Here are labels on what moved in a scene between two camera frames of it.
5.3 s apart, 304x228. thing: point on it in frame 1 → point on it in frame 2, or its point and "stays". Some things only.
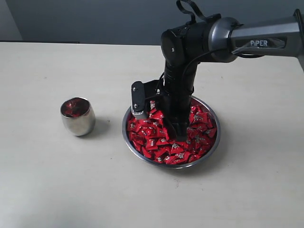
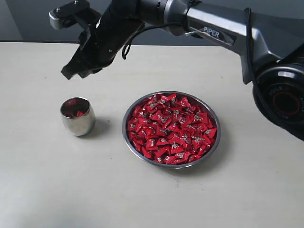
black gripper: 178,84 → 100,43
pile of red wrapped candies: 150,136 stays
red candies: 74,107 stays
